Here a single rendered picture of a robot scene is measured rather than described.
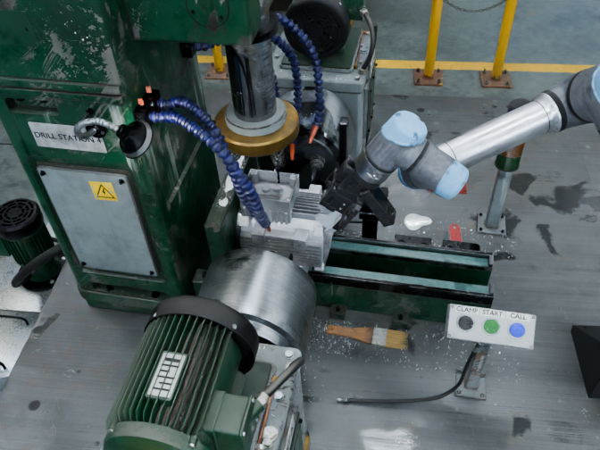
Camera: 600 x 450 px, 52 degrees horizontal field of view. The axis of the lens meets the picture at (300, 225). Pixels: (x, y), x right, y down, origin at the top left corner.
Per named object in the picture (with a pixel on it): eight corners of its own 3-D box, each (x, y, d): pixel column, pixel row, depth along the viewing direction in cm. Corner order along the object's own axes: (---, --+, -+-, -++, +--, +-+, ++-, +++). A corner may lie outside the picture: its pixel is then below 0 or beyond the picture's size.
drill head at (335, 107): (252, 212, 171) (242, 141, 153) (283, 124, 198) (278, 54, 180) (341, 222, 166) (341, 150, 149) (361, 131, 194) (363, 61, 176)
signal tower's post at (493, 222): (477, 233, 177) (505, 112, 147) (477, 213, 183) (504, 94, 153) (505, 236, 176) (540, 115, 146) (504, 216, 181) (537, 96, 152)
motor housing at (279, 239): (243, 273, 155) (234, 220, 141) (262, 220, 168) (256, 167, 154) (321, 285, 151) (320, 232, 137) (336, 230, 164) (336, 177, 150)
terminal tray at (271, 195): (241, 219, 147) (237, 197, 141) (254, 189, 154) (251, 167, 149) (290, 226, 144) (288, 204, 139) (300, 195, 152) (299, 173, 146)
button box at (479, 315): (444, 337, 129) (445, 337, 124) (447, 303, 130) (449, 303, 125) (529, 349, 127) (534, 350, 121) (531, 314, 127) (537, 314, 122)
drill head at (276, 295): (170, 439, 126) (143, 375, 108) (220, 297, 150) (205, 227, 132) (289, 461, 121) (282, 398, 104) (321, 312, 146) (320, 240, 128)
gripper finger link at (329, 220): (307, 221, 141) (327, 198, 135) (329, 233, 142) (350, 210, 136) (304, 231, 139) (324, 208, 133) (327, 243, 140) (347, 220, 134)
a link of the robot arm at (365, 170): (397, 155, 127) (394, 181, 122) (385, 169, 130) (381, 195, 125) (366, 137, 126) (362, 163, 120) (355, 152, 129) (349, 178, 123)
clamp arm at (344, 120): (336, 203, 160) (336, 123, 142) (337, 195, 162) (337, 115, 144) (349, 204, 160) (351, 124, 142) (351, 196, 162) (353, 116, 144)
